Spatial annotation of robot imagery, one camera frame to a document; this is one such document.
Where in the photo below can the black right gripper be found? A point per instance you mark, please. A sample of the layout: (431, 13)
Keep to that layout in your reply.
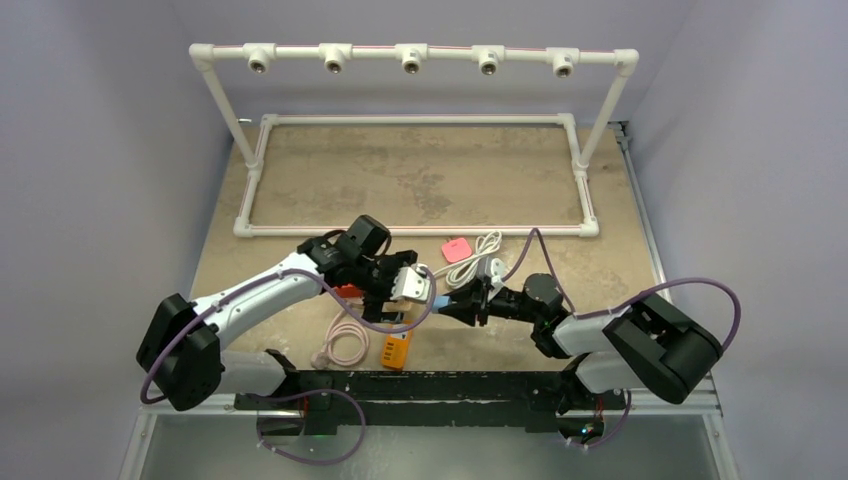
(477, 299)

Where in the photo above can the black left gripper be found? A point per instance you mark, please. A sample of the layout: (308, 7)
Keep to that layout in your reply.
(373, 304)

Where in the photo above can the blue square charger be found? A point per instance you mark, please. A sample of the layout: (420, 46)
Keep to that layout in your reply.
(442, 304)

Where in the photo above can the red cube socket adapter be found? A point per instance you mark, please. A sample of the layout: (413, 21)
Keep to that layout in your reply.
(348, 291)

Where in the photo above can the pink square charger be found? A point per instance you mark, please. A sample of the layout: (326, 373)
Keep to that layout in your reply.
(456, 250)

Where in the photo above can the orange power strip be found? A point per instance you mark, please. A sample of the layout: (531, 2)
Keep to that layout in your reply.
(395, 349)

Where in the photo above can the beige cube socket adapter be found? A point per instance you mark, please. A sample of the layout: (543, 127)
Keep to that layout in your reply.
(405, 307)

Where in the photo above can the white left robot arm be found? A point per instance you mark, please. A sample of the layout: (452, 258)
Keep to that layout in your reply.
(182, 351)

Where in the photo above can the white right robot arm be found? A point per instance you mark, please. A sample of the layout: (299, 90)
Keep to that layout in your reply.
(645, 343)

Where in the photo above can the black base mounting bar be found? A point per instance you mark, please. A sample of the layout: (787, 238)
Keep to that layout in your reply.
(535, 401)

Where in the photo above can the aluminium rail frame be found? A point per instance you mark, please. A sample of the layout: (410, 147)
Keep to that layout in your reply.
(658, 441)

